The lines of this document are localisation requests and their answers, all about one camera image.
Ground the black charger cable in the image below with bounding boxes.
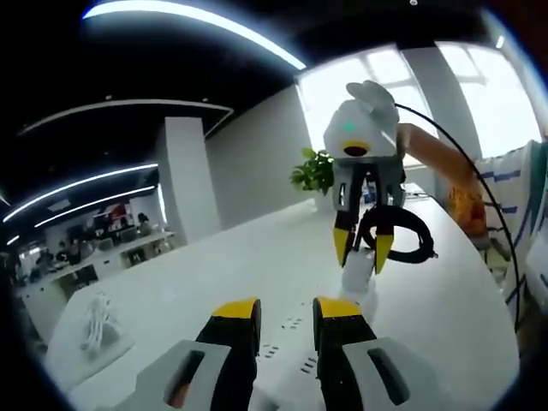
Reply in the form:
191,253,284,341
358,204,439,265

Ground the person's striped white shirt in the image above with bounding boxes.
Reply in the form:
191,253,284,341
474,140,548,342

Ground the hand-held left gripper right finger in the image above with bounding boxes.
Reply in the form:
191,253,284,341
311,295,433,411

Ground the straight ceiling light strip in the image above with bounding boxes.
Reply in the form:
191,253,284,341
2,162,160,224
33,184,158,229

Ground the white power strip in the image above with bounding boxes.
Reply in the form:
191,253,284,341
250,290,380,411

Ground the row of background office desks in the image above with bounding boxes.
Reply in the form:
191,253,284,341
16,230,176,301

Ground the white desk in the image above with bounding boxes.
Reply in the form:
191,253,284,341
45,195,521,411

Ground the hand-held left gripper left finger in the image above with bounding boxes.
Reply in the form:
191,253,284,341
136,296,262,411

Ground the white charger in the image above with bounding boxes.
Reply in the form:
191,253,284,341
341,249,380,301

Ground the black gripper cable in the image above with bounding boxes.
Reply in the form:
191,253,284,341
395,101,522,329

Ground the long curved ceiling light strip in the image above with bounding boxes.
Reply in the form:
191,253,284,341
82,3,307,70

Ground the large bright window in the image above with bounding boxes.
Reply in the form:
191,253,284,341
298,44,541,160

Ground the green plant in white pot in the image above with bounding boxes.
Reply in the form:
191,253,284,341
289,146,337,211

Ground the white cable bundle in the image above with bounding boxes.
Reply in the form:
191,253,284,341
80,291,128,359

